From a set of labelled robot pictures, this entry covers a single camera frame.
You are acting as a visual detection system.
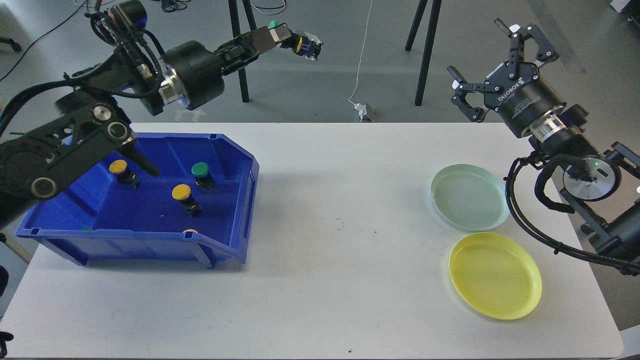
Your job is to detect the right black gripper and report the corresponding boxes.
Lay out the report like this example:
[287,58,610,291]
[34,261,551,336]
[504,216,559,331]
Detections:
[447,18,568,139]

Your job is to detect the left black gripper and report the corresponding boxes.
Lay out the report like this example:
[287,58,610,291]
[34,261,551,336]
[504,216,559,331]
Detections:
[160,23,293,111]

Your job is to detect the yellow push button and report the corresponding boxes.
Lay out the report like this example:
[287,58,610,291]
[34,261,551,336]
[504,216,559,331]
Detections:
[171,183,202,218]
[109,159,140,191]

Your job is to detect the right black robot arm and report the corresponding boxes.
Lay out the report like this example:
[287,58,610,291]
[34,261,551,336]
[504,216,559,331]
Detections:
[447,19,639,276]

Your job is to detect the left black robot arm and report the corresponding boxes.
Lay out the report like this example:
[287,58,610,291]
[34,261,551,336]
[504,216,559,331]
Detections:
[0,0,322,227]

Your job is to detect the light green plate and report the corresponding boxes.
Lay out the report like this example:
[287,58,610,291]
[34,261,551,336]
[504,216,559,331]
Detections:
[426,164,510,233]

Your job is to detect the green push button in bin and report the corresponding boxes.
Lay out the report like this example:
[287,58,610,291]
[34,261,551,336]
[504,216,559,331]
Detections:
[190,161,218,195]

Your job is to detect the yellow plate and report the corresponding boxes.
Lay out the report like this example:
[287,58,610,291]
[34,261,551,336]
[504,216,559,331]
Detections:
[448,232,543,321]

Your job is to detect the right black tripod legs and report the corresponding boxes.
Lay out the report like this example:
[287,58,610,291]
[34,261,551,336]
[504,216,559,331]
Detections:
[404,0,442,107]

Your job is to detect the blue plastic bin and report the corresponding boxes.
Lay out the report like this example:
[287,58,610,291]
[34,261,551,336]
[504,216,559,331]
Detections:
[14,133,259,269]

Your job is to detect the black floor cables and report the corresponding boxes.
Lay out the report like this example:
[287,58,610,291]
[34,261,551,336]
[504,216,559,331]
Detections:
[0,0,191,82]

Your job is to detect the white cable with plug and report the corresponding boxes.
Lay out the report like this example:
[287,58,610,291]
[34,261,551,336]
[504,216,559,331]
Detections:
[348,0,382,123]

